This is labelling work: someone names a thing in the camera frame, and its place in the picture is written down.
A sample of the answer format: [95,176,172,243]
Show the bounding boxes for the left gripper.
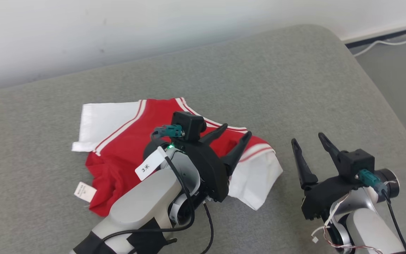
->
[175,123,253,203]

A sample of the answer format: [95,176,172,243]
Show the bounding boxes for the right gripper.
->
[291,132,362,221]

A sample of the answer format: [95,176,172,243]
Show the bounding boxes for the red white shorts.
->
[72,97,283,217]

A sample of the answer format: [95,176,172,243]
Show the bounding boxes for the grey fabric sofa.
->
[0,24,406,254]

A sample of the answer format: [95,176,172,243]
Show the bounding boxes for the teal cable connector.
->
[355,169,384,188]
[151,124,185,139]

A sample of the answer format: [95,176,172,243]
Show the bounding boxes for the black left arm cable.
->
[99,136,214,254]

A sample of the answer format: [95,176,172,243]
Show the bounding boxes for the twisted red white wire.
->
[310,201,383,254]

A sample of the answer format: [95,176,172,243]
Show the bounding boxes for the white printed cable tag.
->
[135,146,166,181]

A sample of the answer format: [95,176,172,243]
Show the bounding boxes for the white floor cable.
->
[353,38,406,57]

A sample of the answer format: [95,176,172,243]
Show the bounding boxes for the wall skirting board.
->
[344,24,406,48]

